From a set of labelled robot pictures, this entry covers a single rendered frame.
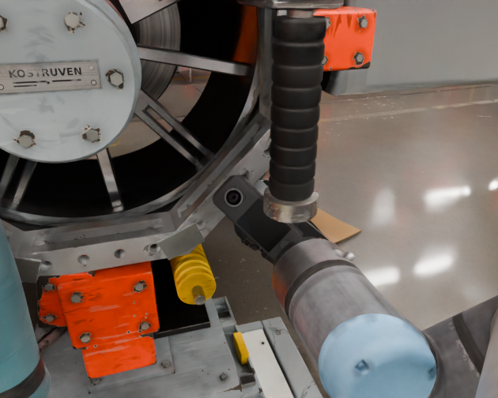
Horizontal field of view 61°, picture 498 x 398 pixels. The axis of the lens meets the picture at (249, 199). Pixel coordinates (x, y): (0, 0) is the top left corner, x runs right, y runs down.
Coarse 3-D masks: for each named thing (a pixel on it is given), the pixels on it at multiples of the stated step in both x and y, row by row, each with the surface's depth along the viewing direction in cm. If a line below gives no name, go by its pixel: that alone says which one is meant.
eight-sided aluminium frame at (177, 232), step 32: (256, 128) 58; (224, 160) 59; (256, 160) 55; (192, 192) 59; (96, 224) 58; (128, 224) 59; (160, 224) 59; (192, 224) 56; (32, 256) 52; (64, 256) 53; (96, 256) 55; (128, 256) 56; (160, 256) 57
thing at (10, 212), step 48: (144, 0) 53; (144, 48) 55; (240, 48) 65; (144, 96) 58; (240, 96) 63; (192, 144) 63; (0, 192) 58; (48, 192) 66; (96, 192) 68; (144, 192) 66
